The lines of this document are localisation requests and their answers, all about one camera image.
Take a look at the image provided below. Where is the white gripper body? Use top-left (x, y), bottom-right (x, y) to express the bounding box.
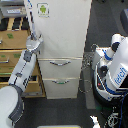
top-left (26, 35), bottom-right (43, 53)

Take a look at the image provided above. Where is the white fridge door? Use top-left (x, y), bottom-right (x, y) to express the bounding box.
top-left (23, 0), bottom-right (93, 60)

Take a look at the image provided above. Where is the white robot base front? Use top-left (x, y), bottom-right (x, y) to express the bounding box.
top-left (37, 116), bottom-right (101, 128)

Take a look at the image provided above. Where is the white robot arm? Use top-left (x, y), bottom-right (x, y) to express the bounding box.
top-left (0, 34), bottom-right (43, 128)

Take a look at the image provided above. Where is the middle fridge drawer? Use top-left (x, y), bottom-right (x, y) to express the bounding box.
top-left (38, 59), bottom-right (82, 79)

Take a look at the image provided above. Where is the fridge drawer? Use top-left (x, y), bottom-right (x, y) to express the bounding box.
top-left (43, 79), bottom-right (79, 99)
top-left (38, 59), bottom-right (82, 79)

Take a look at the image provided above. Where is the bottom fridge drawer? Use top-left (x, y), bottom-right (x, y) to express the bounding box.
top-left (43, 79), bottom-right (79, 99)

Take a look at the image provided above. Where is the wooden drawer cabinet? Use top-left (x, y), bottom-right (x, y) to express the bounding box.
top-left (0, 17), bottom-right (45, 98)

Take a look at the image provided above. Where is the green android sticker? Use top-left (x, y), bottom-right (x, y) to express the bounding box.
top-left (37, 3), bottom-right (49, 17)

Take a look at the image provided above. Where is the white refrigerator body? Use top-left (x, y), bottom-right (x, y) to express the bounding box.
top-left (24, 0), bottom-right (92, 99)

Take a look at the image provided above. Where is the grey box on cabinet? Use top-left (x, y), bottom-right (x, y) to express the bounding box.
top-left (1, 6), bottom-right (27, 17)

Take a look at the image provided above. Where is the coiled cable on floor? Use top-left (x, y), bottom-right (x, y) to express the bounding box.
top-left (78, 43), bottom-right (100, 94)

